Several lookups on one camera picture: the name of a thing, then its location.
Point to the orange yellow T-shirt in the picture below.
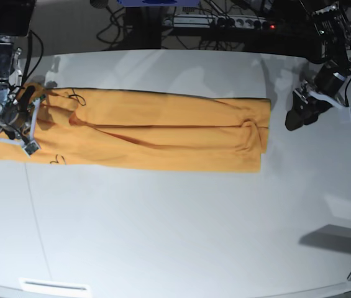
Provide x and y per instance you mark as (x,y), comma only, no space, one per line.
(154,131)

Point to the white power strip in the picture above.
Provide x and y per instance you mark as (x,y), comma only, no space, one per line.
(212,21)

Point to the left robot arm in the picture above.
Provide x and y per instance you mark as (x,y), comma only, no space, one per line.
(334,29)

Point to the white label strip on table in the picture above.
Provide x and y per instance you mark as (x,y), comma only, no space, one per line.
(38,285)

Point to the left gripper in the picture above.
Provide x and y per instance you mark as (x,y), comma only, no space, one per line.
(306,110)

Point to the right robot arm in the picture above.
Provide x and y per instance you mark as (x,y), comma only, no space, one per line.
(15,56)

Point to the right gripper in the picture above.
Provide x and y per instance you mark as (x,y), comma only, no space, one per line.
(17,118)

